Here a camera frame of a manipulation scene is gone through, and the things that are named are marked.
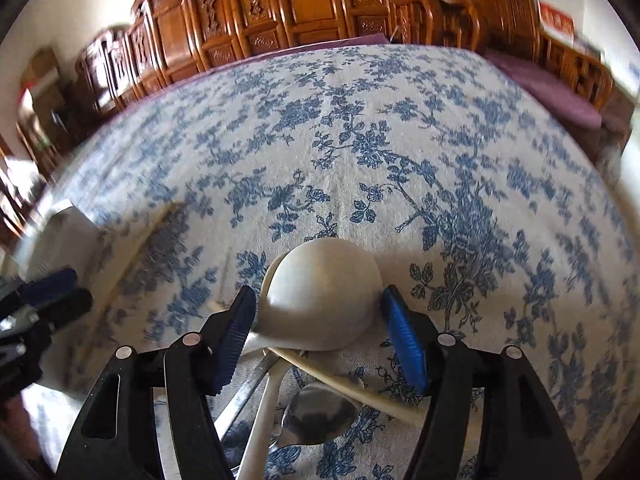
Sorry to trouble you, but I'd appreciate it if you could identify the cream chopstick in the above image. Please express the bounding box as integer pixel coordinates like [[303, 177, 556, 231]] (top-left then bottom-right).
[[267, 345, 432, 425]]

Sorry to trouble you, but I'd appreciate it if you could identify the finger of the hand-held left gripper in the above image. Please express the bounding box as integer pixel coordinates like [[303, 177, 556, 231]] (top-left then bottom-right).
[[17, 267, 79, 302], [42, 287, 94, 328]]

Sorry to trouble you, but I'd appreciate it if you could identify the large white ceramic spoon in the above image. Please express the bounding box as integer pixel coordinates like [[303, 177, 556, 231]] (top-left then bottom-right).
[[247, 237, 384, 352]]

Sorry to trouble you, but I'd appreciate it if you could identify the carved wooden sofa bench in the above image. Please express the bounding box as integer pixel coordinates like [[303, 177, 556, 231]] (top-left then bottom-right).
[[75, 0, 437, 117]]

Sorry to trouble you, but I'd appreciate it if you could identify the metal spoon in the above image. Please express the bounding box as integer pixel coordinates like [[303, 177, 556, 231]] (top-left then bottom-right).
[[272, 382, 364, 450]]

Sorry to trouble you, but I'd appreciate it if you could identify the grey utensil box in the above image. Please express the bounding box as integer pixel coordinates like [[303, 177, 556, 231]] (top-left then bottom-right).
[[35, 199, 103, 281]]

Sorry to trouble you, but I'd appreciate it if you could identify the purple bench cushion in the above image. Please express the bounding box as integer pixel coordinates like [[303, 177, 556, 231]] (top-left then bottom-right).
[[165, 35, 392, 92]]

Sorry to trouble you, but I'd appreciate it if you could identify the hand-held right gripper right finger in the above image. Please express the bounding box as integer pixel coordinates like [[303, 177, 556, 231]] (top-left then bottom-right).
[[381, 285, 584, 480]]

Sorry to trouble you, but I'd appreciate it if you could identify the stack of cardboard boxes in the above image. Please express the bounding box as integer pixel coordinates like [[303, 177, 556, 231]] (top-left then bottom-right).
[[20, 47, 68, 113]]

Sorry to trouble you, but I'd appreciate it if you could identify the carved wooden armchair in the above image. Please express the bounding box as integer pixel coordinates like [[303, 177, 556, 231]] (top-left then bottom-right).
[[410, 0, 614, 113]]

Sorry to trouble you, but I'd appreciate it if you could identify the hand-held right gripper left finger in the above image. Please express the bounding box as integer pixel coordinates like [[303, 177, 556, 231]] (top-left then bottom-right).
[[55, 285, 258, 480]]

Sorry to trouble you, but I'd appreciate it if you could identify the blue floral tablecloth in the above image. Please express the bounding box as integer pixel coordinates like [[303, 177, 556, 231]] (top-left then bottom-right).
[[20, 42, 637, 480]]

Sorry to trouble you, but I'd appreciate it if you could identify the red desk calendar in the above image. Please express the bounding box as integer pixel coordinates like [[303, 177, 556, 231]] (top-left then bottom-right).
[[537, 2, 576, 42]]

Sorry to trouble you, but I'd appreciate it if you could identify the purple armchair cushion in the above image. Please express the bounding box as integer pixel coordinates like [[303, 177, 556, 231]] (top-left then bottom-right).
[[482, 47, 604, 129]]

